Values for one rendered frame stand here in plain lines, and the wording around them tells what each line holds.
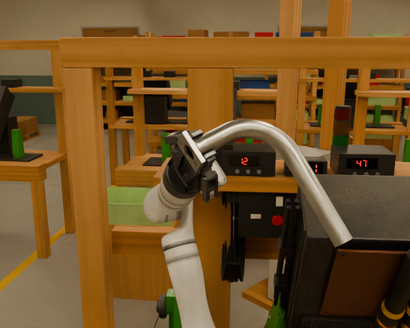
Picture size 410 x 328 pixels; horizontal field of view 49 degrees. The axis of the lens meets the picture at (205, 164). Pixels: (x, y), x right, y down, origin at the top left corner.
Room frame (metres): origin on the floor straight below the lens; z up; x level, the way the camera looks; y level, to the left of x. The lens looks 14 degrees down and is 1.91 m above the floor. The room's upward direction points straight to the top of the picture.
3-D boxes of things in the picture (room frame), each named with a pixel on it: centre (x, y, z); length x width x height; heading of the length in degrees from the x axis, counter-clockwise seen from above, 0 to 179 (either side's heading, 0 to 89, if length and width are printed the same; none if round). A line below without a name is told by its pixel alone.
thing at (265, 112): (8.20, -0.47, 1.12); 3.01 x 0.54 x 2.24; 82
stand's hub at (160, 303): (1.26, 0.14, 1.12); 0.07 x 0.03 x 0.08; 175
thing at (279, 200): (1.31, -0.19, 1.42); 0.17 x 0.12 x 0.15; 85
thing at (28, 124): (9.50, 4.20, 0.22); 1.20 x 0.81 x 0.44; 175
